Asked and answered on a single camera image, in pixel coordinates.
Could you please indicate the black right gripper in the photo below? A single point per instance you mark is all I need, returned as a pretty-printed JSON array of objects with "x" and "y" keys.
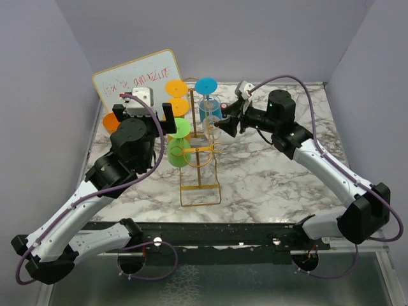
[{"x": 235, "y": 110}]

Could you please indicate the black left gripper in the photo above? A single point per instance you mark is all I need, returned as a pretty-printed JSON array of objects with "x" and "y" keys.
[{"x": 168, "y": 125}]

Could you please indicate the frosted clear tumbler glass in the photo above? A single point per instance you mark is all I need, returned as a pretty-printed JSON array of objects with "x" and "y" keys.
[{"x": 209, "y": 129}]

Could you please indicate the blue plastic wine glass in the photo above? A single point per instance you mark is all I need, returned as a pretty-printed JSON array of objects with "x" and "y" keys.
[{"x": 209, "y": 104}]

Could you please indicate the orange plastic wine glass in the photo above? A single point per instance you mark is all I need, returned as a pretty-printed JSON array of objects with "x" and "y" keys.
[{"x": 110, "y": 123}]

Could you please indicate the yellow plastic wine glass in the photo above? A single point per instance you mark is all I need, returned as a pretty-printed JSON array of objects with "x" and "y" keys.
[
  {"x": 176, "y": 88},
  {"x": 180, "y": 107}
]

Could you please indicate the green plastic wine glass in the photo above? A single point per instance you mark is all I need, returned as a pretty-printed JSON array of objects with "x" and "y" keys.
[{"x": 179, "y": 141}]

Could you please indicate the clear champagne flute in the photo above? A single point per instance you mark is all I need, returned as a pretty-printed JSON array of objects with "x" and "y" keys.
[{"x": 302, "y": 102}]

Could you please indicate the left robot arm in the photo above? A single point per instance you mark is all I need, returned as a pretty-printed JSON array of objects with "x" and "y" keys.
[{"x": 51, "y": 252}]

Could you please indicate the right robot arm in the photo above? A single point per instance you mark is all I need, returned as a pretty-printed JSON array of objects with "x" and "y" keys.
[{"x": 365, "y": 212}]

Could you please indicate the small bottle with red cap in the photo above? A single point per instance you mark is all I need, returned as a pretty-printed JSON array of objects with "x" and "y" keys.
[{"x": 223, "y": 107}]

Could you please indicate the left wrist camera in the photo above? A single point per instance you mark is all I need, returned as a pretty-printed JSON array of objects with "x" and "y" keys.
[{"x": 138, "y": 102}]

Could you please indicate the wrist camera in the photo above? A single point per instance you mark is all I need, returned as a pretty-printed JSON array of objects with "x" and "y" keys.
[
  {"x": 138, "y": 102},
  {"x": 242, "y": 91}
]

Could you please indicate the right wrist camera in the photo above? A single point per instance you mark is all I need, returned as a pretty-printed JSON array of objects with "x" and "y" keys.
[{"x": 242, "y": 91}]

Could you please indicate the small whiteboard with yellow frame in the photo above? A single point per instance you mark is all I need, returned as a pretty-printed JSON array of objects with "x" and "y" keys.
[{"x": 153, "y": 71}]

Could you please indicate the gold wire wine glass rack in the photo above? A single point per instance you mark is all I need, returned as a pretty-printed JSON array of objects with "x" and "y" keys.
[{"x": 198, "y": 181}]

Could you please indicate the black front rail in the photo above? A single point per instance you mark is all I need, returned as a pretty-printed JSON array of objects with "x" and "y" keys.
[{"x": 220, "y": 244}]

